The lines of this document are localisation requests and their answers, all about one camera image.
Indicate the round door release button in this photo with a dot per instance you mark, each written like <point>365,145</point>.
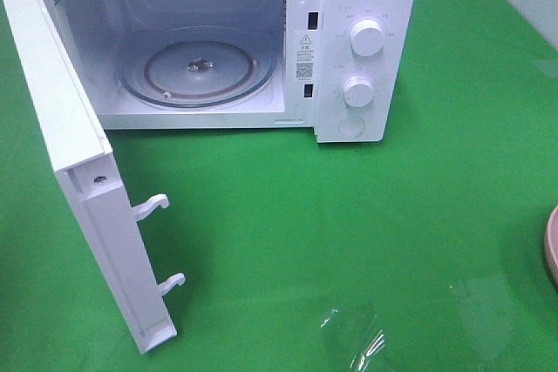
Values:
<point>352,126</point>

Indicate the white microwave knob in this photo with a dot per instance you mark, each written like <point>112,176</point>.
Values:
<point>358,91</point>
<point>367,37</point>

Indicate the white microwave door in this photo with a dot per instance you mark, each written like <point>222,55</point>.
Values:
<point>82,160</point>

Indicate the pink plate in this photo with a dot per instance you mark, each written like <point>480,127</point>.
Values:
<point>550,247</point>

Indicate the glass microwave turntable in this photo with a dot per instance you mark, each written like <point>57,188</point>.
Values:
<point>199,66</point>

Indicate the green table mat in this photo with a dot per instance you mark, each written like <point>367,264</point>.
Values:
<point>422,252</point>

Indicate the white microwave oven body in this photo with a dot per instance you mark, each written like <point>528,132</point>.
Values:
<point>305,89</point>

